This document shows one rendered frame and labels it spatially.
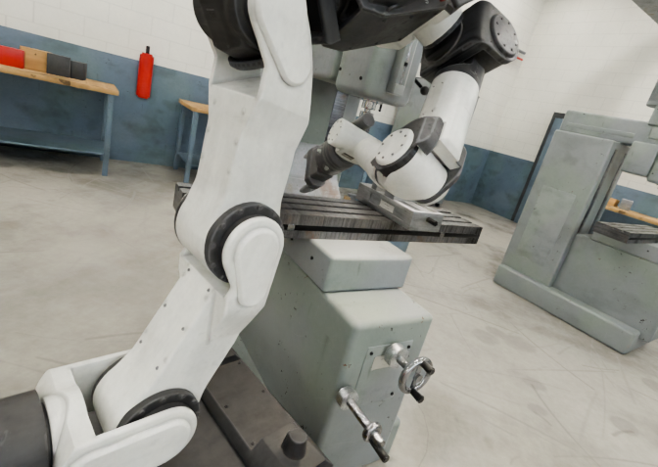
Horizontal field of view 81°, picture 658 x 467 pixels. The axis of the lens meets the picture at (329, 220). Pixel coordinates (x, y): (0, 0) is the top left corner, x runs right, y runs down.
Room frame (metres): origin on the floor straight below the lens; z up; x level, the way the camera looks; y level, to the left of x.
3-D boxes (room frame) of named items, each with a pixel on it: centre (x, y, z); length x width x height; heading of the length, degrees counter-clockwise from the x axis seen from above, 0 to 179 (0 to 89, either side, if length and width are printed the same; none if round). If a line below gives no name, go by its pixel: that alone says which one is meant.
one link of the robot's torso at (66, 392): (0.52, 0.27, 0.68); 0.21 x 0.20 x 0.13; 138
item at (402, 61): (1.27, -0.10, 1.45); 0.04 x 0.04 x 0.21; 35
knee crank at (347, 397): (0.85, -0.22, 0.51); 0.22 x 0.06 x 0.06; 35
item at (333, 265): (1.36, -0.03, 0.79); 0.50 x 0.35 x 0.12; 35
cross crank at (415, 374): (0.95, -0.32, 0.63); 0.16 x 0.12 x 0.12; 35
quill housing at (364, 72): (1.36, -0.03, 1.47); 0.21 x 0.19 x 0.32; 125
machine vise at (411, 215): (1.47, -0.24, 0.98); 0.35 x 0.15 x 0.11; 33
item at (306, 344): (1.34, -0.05, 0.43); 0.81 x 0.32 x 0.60; 35
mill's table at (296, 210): (1.40, -0.09, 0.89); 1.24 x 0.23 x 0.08; 125
